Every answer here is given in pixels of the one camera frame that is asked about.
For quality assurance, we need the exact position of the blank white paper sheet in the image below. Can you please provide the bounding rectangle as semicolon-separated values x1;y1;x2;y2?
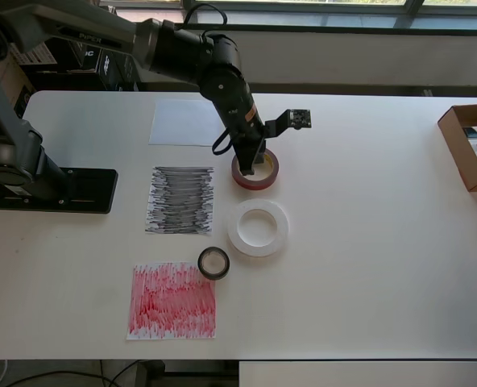
148;99;226;147

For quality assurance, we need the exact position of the black printed box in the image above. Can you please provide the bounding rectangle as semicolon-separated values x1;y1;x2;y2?
60;40;102;76
97;50;143;93

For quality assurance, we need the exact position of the black tape roll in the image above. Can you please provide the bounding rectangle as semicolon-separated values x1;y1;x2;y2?
197;246;230;281

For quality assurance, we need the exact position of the dark table leg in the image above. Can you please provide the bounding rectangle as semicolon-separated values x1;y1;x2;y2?
135;359;166;387

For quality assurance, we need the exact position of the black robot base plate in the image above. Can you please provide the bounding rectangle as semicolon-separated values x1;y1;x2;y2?
0;168;118;214

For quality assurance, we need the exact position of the black camera cable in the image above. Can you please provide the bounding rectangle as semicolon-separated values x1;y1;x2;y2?
184;2;239;156

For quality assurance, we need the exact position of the cardboard box with white label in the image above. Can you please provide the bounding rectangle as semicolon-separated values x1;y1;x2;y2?
0;50;36;118

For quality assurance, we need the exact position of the red tape roll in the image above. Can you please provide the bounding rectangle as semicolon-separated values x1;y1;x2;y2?
230;147;280;190

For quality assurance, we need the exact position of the red scribbled paper sheet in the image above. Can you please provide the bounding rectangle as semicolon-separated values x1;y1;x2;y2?
126;261;218;341

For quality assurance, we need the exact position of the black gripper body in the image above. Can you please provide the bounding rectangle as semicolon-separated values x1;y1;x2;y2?
226;120;269;144

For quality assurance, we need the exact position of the black floor cable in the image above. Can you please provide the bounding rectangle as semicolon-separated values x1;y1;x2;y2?
2;358;143;387

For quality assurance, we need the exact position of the open brown cardboard box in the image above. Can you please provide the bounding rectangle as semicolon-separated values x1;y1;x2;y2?
438;103;477;193

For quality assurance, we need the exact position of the black scribbled paper sheet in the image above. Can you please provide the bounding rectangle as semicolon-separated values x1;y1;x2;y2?
144;165;215;236

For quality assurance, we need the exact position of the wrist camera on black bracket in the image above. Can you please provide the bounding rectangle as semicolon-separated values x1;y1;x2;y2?
263;107;313;139

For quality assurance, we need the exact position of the white tape roll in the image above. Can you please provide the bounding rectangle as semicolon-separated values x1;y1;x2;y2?
225;198;290;259

